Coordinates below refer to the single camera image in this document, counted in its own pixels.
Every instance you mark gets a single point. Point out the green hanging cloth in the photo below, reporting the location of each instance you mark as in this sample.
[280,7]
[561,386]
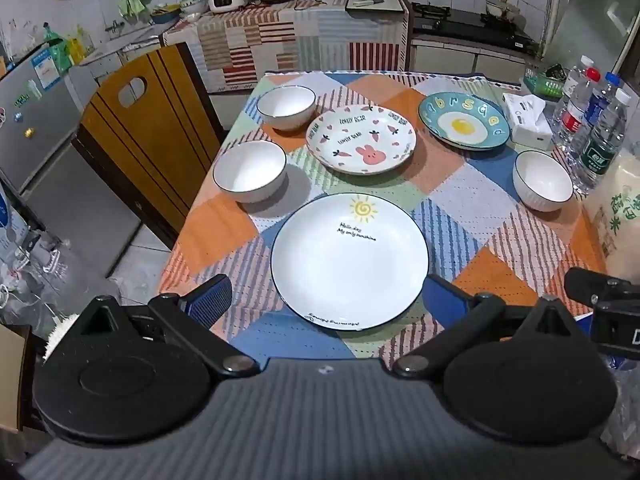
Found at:
[132,5]

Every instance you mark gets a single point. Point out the white plate with sun print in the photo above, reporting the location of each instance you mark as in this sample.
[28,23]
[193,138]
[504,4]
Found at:
[345,270]

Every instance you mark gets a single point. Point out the stack of pale bowls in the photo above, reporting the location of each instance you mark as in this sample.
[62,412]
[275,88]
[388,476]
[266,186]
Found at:
[194,4]

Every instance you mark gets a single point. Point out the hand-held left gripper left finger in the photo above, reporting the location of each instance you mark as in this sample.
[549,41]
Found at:
[207,300]

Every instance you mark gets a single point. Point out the white bowl with dark rim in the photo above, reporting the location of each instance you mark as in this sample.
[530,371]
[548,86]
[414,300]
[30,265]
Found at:
[286,105]
[542,177]
[250,170]

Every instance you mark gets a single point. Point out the white base cabinet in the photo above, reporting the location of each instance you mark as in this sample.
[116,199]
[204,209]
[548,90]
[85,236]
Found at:
[450,60]

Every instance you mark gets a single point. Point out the white cooking pot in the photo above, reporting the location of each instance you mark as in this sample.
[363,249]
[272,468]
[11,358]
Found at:
[502,10]

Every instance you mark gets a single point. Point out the yellow bottle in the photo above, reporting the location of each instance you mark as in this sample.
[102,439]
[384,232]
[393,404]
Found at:
[76,50]

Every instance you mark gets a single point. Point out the blue bowl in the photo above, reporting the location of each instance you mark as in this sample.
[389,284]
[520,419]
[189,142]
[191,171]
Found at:
[165,15]

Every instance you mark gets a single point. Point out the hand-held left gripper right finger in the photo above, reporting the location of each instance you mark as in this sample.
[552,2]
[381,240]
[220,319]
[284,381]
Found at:
[442,297]

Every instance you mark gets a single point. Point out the grey refrigerator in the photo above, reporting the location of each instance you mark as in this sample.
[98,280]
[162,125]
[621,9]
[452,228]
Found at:
[45,135]

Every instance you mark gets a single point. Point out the water bottle with red cap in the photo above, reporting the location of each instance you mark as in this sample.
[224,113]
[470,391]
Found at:
[572,115]

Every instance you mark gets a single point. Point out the bag of rice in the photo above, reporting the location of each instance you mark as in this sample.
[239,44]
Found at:
[617,210]

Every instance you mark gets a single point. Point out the water bottle with green label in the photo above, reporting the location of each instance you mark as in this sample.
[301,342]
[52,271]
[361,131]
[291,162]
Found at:
[600,150]

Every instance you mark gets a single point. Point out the wooden chair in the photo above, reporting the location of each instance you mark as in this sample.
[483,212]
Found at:
[145,140]

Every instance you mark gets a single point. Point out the clear plastic bag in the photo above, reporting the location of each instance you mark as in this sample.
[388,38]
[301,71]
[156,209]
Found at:
[25,270]

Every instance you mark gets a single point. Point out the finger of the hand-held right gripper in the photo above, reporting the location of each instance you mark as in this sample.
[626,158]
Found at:
[582,285]

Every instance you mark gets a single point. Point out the white tissue box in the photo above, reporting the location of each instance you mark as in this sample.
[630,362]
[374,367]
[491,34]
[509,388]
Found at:
[525,120]

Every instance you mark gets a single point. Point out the water bottle with white cap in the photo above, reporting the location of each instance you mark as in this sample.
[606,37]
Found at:
[575,77]

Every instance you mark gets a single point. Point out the striped patchwork counter cloth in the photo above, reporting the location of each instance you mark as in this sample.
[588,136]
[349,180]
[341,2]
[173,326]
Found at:
[280,40]

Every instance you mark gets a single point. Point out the white plate with bunny print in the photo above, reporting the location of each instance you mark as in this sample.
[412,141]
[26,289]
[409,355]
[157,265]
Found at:
[350,135]

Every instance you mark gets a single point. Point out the water bottle with blue cap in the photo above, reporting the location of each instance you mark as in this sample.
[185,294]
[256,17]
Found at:
[597,110]

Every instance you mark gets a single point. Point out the green detergent bottle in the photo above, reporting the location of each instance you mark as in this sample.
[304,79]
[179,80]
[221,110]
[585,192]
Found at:
[59,50]

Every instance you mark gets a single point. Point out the green plastic basket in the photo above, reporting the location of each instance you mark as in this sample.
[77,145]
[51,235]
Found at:
[542,86]

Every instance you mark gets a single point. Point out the teal plate with egg print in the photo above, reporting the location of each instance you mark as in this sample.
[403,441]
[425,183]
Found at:
[450,110]

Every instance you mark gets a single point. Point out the colourful checkered tablecloth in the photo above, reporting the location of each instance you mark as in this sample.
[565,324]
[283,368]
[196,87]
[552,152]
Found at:
[465,240]

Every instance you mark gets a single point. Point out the black gas stove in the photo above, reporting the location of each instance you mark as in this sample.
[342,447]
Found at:
[465,22]

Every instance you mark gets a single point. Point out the white cutting board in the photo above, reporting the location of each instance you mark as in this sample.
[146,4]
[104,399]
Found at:
[372,4]

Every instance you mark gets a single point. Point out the dark packet in basket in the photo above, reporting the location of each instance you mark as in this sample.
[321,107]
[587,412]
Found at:
[555,71]

